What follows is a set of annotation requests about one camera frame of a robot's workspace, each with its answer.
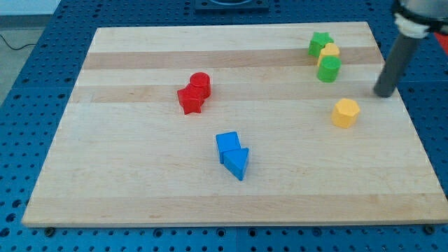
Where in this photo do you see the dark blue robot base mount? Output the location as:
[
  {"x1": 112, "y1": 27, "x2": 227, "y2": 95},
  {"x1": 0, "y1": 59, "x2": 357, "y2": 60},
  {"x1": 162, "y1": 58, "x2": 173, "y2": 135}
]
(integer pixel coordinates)
[{"x1": 192, "y1": 0, "x2": 270, "y2": 12}]

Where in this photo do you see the black cable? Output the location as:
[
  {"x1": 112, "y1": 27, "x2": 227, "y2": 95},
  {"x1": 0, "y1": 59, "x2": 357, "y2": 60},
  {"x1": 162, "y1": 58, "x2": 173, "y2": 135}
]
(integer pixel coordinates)
[{"x1": 0, "y1": 34, "x2": 37, "y2": 51}]

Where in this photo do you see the yellow hexagon block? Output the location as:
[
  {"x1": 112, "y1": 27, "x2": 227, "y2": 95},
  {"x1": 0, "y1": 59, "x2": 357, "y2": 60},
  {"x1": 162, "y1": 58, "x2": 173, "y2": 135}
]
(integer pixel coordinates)
[{"x1": 331, "y1": 98, "x2": 361, "y2": 129}]

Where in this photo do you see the red cylinder block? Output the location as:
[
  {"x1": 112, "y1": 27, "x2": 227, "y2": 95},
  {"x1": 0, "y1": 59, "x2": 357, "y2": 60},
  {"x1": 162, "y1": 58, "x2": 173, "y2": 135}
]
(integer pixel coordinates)
[{"x1": 189, "y1": 72, "x2": 211, "y2": 99}]

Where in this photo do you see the yellow heart block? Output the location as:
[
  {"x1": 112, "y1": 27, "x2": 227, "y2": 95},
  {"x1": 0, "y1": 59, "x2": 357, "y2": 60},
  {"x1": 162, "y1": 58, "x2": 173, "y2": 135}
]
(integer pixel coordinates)
[{"x1": 317, "y1": 43, "x2": 340, "y2": 67}]

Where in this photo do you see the blue triangle block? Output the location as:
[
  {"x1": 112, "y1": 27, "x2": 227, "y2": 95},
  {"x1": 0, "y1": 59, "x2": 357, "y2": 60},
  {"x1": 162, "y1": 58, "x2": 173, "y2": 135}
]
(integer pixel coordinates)
[{"x1": 223, "y1": 148, "x2": 249, "y2": 181}]

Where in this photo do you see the blue cube block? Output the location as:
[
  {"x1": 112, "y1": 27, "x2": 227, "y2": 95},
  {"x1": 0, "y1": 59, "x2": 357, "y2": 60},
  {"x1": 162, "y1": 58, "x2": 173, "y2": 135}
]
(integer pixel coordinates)
[{"x1": 216, "y1": 132, "x2": 241, "y2": 164}]

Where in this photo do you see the green cylinder block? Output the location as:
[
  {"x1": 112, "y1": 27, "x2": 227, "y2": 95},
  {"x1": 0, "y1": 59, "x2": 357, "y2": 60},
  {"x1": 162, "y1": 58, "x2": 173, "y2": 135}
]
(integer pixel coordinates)
[{"x1": 317, "y1": 56, "x2": 342, "y2": 83}]

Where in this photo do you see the wooden board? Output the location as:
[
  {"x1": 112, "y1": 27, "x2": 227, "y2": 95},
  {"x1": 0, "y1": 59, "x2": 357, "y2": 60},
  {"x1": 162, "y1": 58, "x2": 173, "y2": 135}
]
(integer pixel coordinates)
[{"x1": 22, "y1": 22, "x2": 447, "y2": 228}]

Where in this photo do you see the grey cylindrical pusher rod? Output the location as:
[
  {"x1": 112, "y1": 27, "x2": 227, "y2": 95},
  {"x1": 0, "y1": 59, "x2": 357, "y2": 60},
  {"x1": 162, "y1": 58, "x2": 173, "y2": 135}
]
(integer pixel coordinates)
[{"x1": 373, "y1": 33, "x2": 421, "y2": 98}]

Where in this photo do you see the red star block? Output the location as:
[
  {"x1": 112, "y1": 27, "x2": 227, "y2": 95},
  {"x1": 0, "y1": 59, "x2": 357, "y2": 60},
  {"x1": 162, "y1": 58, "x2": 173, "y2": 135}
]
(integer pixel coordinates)
[{"x1": 177, "y1": 84, "x2": 204, "y2": 115}]

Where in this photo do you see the green star block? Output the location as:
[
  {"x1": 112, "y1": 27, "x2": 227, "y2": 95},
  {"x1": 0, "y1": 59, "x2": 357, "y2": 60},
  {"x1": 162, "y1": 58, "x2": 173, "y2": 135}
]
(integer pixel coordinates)
[{"x1": 308, "y1": 31, "x2": 334, "y2": 57}]

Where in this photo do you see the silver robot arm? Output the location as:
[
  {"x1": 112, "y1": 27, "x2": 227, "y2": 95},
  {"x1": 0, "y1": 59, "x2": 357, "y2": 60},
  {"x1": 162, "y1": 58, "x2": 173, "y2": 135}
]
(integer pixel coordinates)
[{"x1": 391, "y1": 0, "x2": 447, "y2": 39}]

